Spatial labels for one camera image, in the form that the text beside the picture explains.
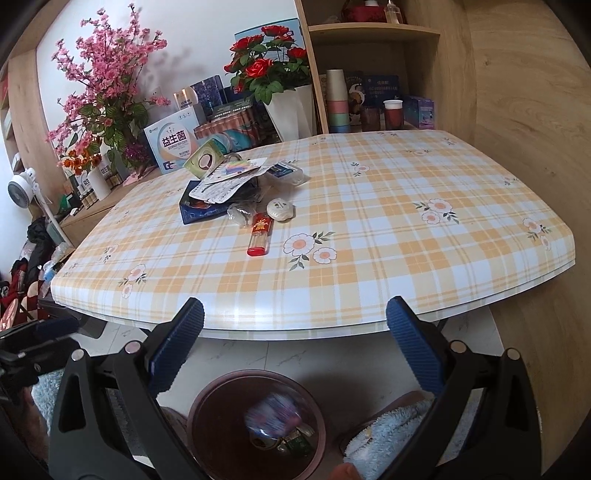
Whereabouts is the brown plastic trash bin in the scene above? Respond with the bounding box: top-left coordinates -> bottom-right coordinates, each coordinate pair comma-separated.
187,370 -> 327,479

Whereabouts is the blue paper coffee bag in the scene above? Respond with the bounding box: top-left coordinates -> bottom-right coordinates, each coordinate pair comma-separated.
178,179 -> 259,225

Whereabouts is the white probiotic box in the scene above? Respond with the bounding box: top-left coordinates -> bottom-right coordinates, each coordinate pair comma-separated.
143,105 -> 206,174

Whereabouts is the pink blossom artificial plant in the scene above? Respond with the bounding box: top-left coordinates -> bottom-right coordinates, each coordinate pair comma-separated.
46,4 -> 169,174

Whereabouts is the clear plastic floss box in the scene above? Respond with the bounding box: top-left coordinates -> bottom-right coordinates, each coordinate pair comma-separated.
266,162 -> 310,187

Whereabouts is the stack of pastel cups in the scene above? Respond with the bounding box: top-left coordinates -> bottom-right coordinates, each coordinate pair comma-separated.
327,69 -> 351,133

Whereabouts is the orange flowers white vase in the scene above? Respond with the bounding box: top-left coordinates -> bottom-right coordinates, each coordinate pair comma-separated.
58,144 -> 111,201

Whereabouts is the person's left hand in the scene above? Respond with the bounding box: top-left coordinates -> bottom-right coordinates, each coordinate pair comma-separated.
15,387 -> 49,462

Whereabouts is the round white small disc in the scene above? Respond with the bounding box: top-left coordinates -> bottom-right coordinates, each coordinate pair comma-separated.
266,198 -> 296,222

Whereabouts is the colourful striped card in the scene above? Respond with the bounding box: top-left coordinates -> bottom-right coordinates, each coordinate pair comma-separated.
204,158 -> 266,184

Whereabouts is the white printed blister pack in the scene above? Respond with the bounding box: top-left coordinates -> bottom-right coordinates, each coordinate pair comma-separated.
188,175 -> 256,204

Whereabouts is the plaid floral tablecloth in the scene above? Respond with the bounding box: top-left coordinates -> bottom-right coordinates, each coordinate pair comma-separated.
51,130 -> 576,341

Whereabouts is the white desk fan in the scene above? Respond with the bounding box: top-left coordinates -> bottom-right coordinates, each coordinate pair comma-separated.
7,167 -> 74,247

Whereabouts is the red white paper cup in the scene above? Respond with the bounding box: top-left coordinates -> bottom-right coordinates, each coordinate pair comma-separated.
384,99 -> 404,130

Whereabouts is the blue snack wrapper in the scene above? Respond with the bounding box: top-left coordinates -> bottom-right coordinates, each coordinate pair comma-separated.
245,393 -> 303,439

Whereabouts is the red lighter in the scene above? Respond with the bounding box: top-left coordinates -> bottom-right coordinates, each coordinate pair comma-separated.
246,213 -> 273,257

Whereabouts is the red rose bouquet white vase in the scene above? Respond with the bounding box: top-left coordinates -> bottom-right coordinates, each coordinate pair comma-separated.
224,22 -> 317,142

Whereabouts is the grey fluffy slipper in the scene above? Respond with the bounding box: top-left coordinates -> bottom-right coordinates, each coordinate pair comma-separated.
342,391 -> 433,479

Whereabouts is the wooden shelf unit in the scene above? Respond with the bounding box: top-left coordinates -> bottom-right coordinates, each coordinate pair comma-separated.
294,0 -> 477,144

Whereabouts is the teal patterned gift box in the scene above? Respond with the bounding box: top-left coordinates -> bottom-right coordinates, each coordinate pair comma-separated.
193,107 -> 266,152

